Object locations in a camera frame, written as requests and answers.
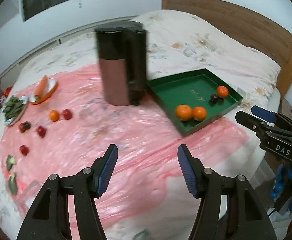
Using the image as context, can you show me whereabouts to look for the pink plastic sheet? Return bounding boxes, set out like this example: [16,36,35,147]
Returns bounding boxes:
[0,65,249,239]

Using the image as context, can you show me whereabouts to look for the green leaf upper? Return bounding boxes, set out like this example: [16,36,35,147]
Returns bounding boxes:
[6,155,16,171]

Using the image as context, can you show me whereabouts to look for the red bag on floor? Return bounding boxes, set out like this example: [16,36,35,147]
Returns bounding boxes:
[3,86,12,98]

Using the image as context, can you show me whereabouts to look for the white plate with greens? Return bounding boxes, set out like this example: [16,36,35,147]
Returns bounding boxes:
[3,95,28,126]

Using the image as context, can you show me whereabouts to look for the orange rimmed white plate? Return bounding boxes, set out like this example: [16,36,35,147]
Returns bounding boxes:
[29,77,58,105]

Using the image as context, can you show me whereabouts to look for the black rose-gold electric kettle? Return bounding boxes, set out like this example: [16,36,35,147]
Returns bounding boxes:
[94,21,147,106]

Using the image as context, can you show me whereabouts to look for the orange mandarin front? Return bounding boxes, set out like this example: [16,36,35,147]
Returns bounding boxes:
[175,105,192,121]

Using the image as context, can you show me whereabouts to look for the green leaf lower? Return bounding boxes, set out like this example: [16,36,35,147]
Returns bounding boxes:
[8,172,18,196]

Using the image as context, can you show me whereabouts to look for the green rectangular tray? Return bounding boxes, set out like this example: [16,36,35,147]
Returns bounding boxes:
[147,68,243,137]

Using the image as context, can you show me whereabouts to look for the dark plum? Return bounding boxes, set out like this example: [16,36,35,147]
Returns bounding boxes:
[210,94,219,103]
[23,121,31,129]

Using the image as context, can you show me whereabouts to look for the wooden headboard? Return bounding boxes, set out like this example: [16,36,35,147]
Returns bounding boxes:
[162,0,292,98]

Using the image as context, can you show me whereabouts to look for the green leaf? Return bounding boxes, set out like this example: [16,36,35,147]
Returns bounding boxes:
[6,155,16,171]
[8,172,18,196]

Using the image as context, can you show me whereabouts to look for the orange carrot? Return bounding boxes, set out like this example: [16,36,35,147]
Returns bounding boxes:
[33,76,48,101]

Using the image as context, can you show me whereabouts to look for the red plum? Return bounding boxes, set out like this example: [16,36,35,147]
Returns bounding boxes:
[62,109,73,120]
[36,126,47,138]
[19,145,29,156]
[19,122,28,133]

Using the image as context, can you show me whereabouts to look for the pile of green leaves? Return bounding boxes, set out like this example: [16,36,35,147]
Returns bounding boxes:
[3,96,24,120]

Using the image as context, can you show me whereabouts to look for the small orange mandarin back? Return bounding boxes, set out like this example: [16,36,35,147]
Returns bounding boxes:
[49,110,60,122]

